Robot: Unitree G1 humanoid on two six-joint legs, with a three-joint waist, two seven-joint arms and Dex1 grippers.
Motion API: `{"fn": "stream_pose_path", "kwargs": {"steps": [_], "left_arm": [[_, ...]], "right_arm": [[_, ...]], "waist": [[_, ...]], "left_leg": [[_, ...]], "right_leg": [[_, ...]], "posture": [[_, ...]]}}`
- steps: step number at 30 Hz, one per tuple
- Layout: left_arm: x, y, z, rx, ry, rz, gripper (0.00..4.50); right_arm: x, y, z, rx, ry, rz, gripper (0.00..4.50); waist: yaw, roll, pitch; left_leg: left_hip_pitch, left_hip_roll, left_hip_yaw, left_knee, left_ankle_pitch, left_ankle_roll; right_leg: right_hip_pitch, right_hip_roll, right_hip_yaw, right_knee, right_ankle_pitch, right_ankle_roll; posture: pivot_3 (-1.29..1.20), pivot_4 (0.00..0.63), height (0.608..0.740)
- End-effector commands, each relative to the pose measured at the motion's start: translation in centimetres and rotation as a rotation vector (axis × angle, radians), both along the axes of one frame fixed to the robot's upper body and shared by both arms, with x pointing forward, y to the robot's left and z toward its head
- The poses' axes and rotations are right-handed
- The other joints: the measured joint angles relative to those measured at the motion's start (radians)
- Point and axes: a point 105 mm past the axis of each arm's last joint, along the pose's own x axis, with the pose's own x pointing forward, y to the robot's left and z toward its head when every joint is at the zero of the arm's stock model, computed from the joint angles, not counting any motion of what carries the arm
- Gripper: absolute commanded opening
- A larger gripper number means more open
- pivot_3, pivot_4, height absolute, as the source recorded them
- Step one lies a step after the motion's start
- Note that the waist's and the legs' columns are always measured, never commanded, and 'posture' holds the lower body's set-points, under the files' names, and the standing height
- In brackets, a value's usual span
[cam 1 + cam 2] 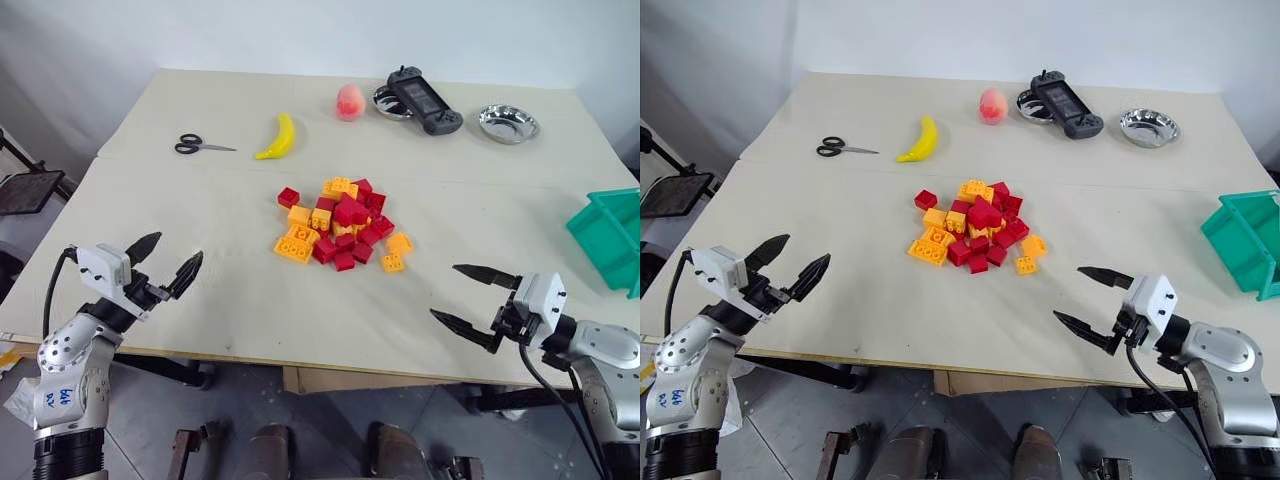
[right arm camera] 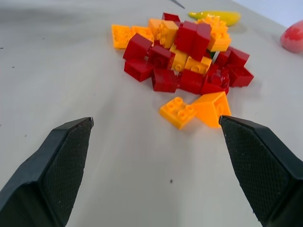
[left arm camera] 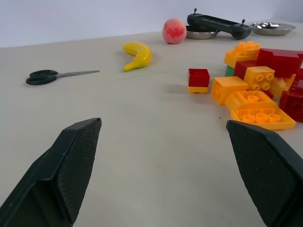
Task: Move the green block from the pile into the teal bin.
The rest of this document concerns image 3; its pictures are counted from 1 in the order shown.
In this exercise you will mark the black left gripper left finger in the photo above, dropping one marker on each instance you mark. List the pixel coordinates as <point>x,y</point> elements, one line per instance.
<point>71,163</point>

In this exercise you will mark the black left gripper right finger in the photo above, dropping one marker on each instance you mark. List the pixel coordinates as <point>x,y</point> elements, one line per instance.
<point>265,170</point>

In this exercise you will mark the yellow flat block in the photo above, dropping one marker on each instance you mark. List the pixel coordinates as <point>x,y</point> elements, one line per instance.
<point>262,118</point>

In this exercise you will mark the yellow curved block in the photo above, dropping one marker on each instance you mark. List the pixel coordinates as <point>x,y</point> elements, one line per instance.
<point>251,99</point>

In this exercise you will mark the dark red block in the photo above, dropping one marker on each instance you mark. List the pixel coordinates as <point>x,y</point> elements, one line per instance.
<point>292,101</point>

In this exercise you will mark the yellow square block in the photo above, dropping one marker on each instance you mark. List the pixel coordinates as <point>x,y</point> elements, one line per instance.
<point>227,88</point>

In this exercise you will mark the yellow studded block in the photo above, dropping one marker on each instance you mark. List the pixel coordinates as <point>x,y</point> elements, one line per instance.
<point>260,79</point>

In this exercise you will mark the green block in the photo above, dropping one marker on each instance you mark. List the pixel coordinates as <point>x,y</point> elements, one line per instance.
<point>229,71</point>

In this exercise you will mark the large red block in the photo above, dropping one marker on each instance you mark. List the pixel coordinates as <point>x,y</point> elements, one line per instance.
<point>279,61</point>

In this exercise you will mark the red and yellow brick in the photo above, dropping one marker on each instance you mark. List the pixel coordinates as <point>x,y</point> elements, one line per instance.
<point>198,80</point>

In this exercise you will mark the yellow stacked block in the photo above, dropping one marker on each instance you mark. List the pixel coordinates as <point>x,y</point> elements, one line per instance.
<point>241,53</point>

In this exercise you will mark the yellow toy banana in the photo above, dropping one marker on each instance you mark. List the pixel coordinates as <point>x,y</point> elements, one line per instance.
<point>139,56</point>

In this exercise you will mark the steel plate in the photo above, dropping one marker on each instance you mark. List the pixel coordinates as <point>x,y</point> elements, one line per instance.
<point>272,28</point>
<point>201,33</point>

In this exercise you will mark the black remote controller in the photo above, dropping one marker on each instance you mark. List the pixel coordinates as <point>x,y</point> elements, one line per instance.
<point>220,26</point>

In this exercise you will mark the pink toy peach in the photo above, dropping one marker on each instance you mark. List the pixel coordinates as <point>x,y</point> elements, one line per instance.
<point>174,31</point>

